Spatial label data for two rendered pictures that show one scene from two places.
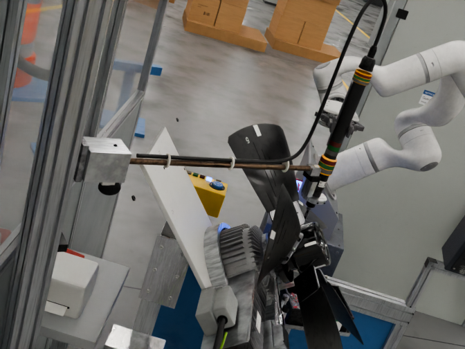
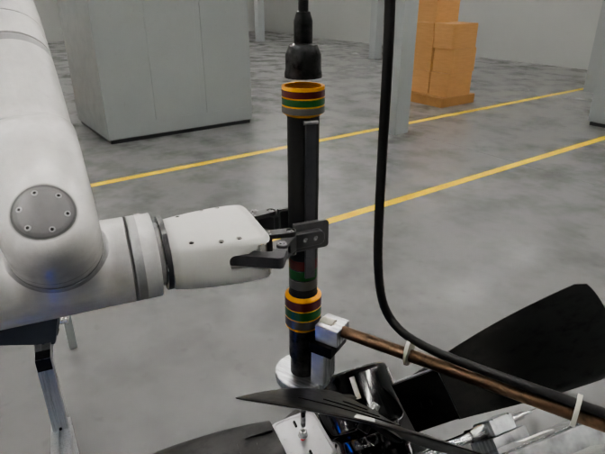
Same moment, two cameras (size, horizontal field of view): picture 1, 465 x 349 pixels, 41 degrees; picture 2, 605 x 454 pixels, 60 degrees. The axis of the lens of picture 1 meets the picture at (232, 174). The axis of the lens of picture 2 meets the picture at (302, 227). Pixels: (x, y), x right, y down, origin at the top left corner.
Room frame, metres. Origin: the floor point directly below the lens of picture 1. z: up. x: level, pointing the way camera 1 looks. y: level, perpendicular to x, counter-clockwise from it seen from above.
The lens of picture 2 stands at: (1.74, 0.27, 1.75)
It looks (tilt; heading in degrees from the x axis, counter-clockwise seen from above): 25 degrees down; 249
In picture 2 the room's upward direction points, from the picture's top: straight up
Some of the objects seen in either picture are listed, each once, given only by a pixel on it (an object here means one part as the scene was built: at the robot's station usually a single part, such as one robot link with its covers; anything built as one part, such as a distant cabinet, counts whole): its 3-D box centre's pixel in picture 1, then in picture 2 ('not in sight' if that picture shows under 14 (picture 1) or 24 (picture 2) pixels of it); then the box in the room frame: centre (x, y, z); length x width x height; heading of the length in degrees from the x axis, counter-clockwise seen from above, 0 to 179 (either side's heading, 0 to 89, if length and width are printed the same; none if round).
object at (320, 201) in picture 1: (316, 183); (310, 348); (1.54, -0.22, 1.34); 0.09 x 0.07 x 0.10; 127
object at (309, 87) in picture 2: (362, 77); (302, 100); (1.55, -0.23, 1.65); 0.04 x 0.04 x 0.03
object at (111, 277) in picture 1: (72, 293); not in sight; (1.41, 0.32, 0.85); 0.36 x 0.24 x 0.03; 2
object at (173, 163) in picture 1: (228, 165); (582, 416); (1.36, 0.02, 1.39); 0.54 x 0.01 x 0.01; 127
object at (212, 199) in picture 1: (200, 194); not in sight; (1.89, 0.08, 1.02); 0.16 x 0.10 x 0.11; 92
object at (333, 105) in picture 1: (338, 114); (207, 244); (1.65, -0.22, 1.51); 0.11 x 0.10 x 0.07; 2
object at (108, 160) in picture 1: (99, 159); not in sight; (1.17, 0.27, 1.39); 0.10 x 0.07 x 0.08; 127
